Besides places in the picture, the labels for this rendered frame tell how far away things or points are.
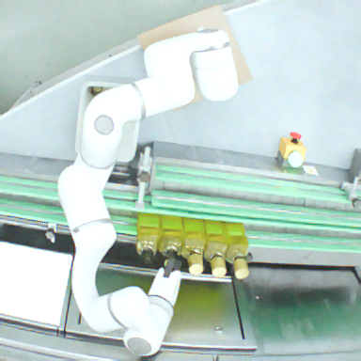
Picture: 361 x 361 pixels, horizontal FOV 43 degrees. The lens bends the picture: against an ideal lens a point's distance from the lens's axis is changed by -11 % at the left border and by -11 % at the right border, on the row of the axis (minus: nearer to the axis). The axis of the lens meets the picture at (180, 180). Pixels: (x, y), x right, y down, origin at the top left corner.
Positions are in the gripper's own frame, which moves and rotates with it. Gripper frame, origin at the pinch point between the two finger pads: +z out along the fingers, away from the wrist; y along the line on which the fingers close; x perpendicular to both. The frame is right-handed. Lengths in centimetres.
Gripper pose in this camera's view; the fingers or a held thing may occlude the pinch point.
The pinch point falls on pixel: (171, 272)
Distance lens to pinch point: 118.3
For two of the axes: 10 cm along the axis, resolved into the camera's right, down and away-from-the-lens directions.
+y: 1.6, -8.9, -4.2
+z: 2.1, -3.8, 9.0
